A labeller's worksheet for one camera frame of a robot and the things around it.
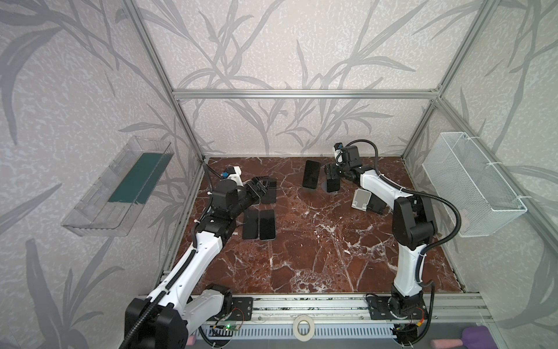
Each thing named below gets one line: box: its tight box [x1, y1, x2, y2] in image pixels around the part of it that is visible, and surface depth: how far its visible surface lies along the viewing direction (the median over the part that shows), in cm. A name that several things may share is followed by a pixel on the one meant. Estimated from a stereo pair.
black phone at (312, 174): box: [302, 159, 321, 190], surface depth 102 cm
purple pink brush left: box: [186, 335, 197, 347], surface depth 69 cm
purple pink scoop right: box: [430, 325, 499, 349], surface depth 68 cm
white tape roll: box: [292, 314, 315, 342], surface depth 71 cm
